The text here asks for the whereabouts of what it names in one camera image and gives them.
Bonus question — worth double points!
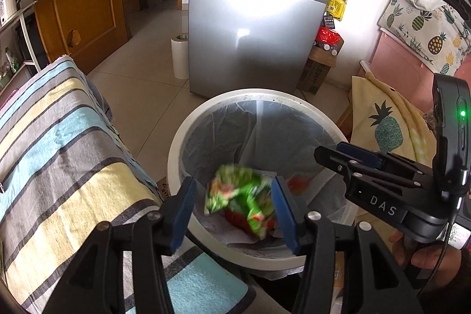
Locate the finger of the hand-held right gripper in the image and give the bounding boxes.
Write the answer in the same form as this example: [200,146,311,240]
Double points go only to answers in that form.
[336,142,433,178]
[314,146,420,190]

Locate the white paper roll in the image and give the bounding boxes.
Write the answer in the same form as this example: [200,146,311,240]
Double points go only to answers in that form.
[170,35,190,80]

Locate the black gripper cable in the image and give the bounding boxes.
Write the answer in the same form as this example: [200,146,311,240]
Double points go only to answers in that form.
[419,167,468,300]

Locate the white pineapple print cloth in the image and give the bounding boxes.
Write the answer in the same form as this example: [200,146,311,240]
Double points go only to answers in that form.
[379,0,471,79]

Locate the green snack wrapper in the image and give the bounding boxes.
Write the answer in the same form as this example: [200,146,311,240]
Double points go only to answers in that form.
[203,164,276,240]

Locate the brown cardboard box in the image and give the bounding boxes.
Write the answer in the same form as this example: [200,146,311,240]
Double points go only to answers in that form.
[297,47,337,96]

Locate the yellow pineapple blanket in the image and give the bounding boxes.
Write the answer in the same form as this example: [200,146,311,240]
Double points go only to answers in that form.
[348,70,440,222]

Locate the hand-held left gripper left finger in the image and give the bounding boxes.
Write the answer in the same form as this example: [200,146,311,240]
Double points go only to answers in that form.
[44,176,197,314]

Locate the yellow printed bag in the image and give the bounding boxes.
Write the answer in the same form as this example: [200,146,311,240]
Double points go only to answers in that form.
[327,0,348,20]

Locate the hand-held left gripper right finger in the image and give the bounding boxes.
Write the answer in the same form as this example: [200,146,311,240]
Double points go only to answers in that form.
[270,176,424,314]

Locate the person's right hand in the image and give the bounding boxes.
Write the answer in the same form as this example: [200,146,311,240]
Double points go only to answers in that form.
[390,230,460,285]

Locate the white round trash bin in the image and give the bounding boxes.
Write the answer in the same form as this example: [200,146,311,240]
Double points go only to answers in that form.
[167,88,359,272]

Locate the striped blanket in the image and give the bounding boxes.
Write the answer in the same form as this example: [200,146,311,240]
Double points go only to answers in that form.
[0,56,258,314]

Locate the red plastic bag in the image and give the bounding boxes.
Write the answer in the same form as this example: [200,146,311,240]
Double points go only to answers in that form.
[317,26,344,48]

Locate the silver refrigerator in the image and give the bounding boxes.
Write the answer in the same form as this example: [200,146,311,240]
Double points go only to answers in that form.
[188,0,348,102]

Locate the pink cabinet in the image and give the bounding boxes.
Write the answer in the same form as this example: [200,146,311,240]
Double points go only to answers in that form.
[368,28,471,116]

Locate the clear bin liner bag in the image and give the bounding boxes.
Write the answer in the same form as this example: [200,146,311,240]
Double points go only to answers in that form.
[180,99,356,281]

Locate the metal shelf rack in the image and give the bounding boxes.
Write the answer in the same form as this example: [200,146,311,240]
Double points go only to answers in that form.
[0,0,43,94]

